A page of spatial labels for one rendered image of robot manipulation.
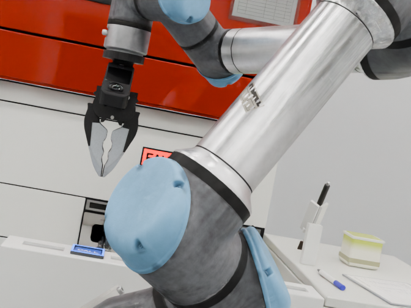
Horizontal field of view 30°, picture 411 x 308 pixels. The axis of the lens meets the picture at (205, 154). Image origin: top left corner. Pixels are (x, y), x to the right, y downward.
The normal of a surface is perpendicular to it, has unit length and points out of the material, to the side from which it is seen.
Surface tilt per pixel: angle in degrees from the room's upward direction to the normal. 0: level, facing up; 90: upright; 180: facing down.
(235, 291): 99
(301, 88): 82
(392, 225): 90
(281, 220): 90
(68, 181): 90
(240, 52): 104
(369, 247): 90
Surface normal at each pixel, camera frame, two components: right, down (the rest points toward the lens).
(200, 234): 0.59, 0.13
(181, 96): 0.10, 0.07
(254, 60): -0.63, 0.45
